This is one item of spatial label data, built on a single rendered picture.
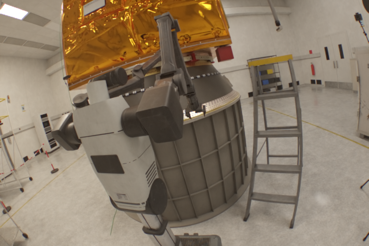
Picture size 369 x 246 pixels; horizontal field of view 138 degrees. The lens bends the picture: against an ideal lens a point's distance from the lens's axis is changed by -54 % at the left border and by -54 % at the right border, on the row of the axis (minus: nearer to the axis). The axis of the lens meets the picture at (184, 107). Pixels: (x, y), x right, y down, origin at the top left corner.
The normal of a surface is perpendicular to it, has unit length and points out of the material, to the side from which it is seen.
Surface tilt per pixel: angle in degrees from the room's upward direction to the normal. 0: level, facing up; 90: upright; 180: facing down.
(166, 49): 67
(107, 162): 90
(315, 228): 0
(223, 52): 90
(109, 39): 90
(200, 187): 90
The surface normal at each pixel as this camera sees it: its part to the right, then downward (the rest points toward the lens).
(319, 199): -0.23, -0.96
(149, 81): -0.02, -0.33
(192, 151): 0.28, 0.09
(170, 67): -0.26, -0.19
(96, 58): 0.02, 0.12
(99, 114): -0.18, 0.20
